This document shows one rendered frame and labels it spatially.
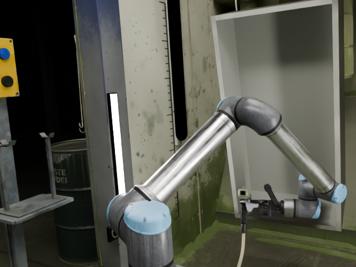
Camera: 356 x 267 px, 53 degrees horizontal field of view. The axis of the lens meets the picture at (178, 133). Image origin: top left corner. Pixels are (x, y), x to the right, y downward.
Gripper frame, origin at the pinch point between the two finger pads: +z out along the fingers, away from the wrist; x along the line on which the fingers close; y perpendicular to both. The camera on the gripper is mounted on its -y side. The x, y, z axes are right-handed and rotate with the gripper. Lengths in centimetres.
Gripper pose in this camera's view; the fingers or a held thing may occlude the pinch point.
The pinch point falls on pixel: (242, 200)
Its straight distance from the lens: 189.8
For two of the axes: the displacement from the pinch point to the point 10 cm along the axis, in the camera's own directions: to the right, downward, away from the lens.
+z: -9.7, -0.2, 2.4
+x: 2.3, 2.1, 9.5
